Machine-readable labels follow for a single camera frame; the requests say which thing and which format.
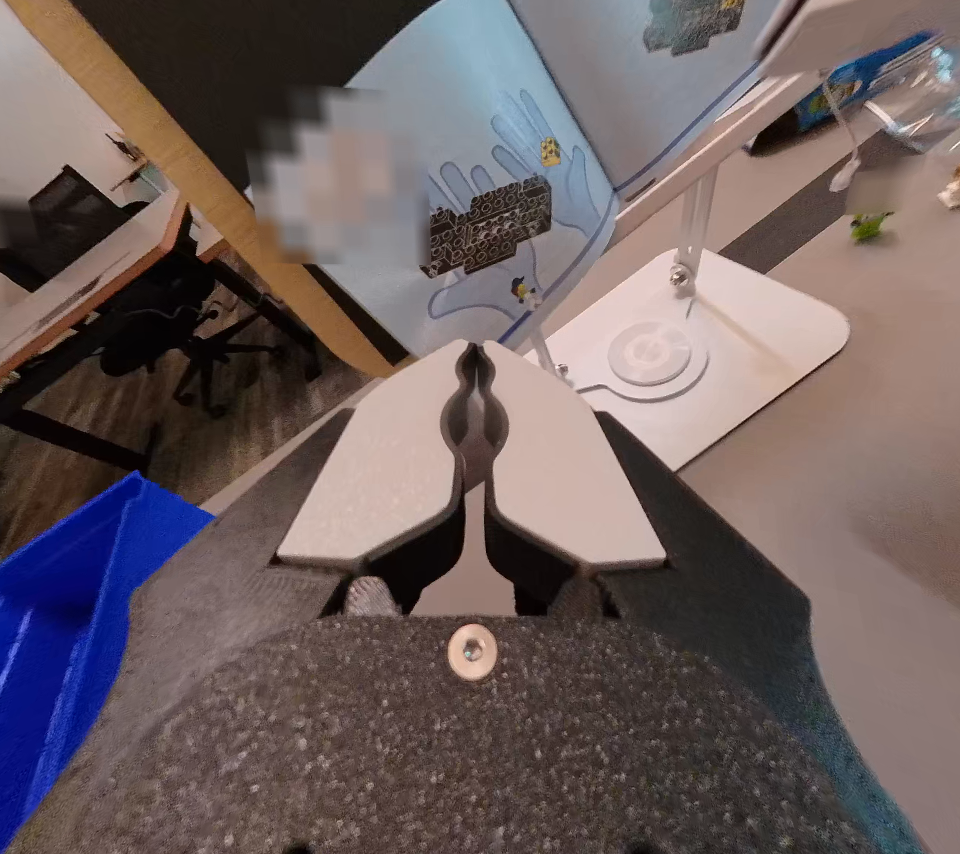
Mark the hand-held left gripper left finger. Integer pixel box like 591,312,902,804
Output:
278,340,475,573

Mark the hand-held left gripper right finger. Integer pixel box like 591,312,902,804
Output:
480,340,669,575

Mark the lime green lego minifigure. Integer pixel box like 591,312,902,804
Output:
849,209,897,245

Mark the lego instruction booklet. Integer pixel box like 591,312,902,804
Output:
323,0,823,363

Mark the blue lego box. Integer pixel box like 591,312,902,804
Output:
795,34,939,137

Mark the clear plastic bag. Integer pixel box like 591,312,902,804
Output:
863,37,960,159

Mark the white book stand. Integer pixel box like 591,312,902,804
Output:
0,0,852,473

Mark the black office chair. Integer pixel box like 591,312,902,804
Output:
98,251,325,416

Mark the blue plastic bin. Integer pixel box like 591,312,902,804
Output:
0,472,214,843

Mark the brown topped desk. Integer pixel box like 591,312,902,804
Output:
0,184,226,473

